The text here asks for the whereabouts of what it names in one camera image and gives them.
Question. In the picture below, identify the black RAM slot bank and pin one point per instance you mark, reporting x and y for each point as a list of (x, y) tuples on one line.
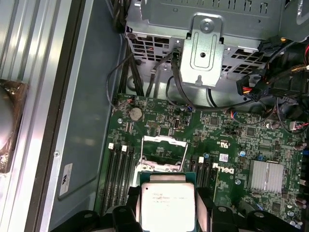
[(113, 174), (205, 174)]

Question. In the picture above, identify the silver finned heatsink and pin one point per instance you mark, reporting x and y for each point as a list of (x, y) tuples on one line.
[(265, 176)]

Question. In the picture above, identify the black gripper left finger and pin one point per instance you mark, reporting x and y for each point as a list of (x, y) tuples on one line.
[(125, 220)]

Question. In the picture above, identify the metal drive cage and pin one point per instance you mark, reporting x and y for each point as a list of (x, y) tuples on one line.
[(241, 19)]

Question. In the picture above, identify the black PC case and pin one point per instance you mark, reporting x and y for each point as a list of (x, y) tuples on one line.
[(84, 120)]

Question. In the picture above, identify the white case label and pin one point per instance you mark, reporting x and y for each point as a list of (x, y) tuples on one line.
[(65, 178)]

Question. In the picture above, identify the silver metal bracket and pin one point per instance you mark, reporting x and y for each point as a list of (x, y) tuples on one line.
[(200, 60)]

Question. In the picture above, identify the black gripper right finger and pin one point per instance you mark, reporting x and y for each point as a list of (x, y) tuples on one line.
[(217, 220)]

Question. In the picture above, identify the metal socket cover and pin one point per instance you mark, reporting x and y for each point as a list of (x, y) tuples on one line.
[(164, 140)]

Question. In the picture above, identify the CPU with silver lid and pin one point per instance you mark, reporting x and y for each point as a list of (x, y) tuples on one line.
[(166, 200)]

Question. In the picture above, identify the green motherboard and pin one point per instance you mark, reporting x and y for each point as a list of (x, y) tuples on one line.
[(241, 145)]

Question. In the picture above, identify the round coin battery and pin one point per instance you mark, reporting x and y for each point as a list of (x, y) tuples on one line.
[(136, 114)]

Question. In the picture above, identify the black power connector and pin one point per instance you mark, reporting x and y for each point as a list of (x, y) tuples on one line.
[(248, 89)]

